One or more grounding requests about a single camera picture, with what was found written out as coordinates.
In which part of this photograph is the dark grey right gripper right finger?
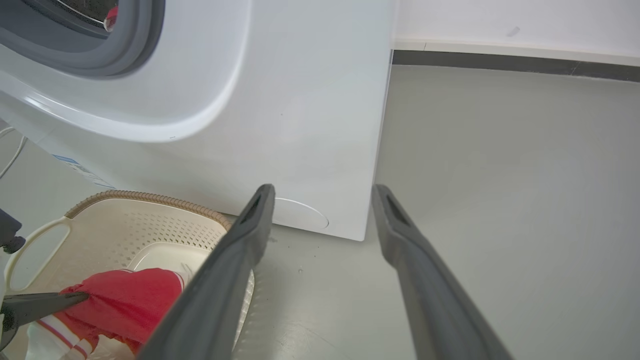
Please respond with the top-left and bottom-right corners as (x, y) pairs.
(371, 183), (514, 360)

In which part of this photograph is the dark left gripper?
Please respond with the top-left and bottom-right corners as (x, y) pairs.
(0, 208), (91, 332)

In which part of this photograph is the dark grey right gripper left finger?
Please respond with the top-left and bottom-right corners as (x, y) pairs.
(136, 183), (277, 360)

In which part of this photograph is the red garment with white stripes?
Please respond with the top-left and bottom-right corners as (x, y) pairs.
(25, 268), (187, 360)

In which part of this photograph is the beige perforated laundry basket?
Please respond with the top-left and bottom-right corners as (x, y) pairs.
(4, 189), (256, 360)

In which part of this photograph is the white front-load washing machine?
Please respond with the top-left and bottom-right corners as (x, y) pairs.
(0, 0), (397, 243)

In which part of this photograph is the blue label sticker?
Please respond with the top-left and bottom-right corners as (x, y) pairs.
(52, 154), (117, 190)

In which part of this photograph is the dark grey baseboard strip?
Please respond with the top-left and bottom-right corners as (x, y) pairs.
(392, 49), (640, 84)

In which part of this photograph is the grey rubber door gasket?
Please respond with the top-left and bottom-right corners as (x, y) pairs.
(0, 0), (166, 80)

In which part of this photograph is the white cable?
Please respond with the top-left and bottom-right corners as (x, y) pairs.
(0, 126), (29, 180)

